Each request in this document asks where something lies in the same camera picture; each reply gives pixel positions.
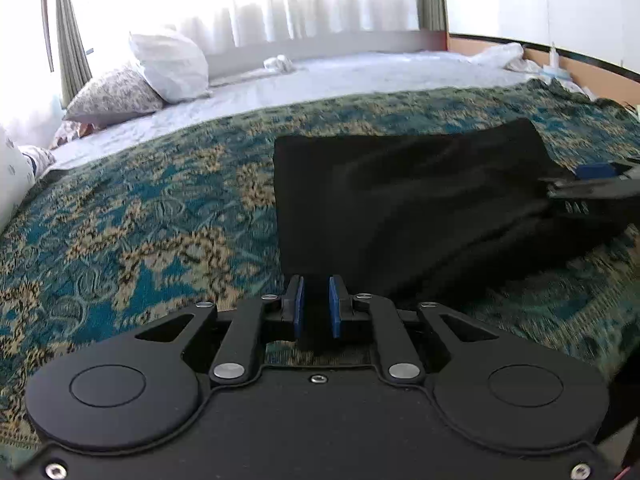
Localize sheer white curtain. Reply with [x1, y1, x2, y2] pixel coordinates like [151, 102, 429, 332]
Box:
[65, 0, 421, 56]

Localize crumpled white cloth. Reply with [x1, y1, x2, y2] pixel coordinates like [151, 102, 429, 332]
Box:
[469, 42, 545, 75]

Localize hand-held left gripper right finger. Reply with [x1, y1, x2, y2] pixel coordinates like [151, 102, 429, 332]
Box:
[327, 274, 497, 386]

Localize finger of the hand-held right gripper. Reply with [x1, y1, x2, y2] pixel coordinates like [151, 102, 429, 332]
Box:
[546, 177, 640, 200]
[574, 159, 640, 182]

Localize white dotted pillow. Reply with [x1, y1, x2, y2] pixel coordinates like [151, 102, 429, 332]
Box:
[0, 124, 57, 233]

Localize black pants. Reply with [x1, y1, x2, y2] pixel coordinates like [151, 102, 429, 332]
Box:
[272, 117, 637, 307]

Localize pink floral pillow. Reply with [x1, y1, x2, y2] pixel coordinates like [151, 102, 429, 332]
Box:
[50, 120, 97, 151]

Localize white bed sheet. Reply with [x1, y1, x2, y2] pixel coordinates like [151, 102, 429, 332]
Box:
[47, 50, 601, 173]

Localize plain white pillow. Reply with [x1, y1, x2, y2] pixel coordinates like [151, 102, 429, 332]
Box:
[128, 27, 214, 106]

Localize light blue bottle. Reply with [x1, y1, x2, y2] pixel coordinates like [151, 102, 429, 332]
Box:
[542, 42, 572, 82]

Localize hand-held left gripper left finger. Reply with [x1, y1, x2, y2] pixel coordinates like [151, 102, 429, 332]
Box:
[135, 274, 306, 387]

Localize small white bundled cloth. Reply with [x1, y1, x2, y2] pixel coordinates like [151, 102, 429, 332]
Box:
[263, 54, 297, 74]

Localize teal floral patterned blanket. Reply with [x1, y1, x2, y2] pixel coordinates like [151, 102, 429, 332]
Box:
[0, 77, 640, 461]

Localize brown wooden headboard panel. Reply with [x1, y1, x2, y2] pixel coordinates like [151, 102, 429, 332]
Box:
[446, 32, 640, 111]

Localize grey floral pillow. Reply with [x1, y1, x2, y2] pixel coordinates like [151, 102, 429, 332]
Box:
[62, 64, 167, 129]

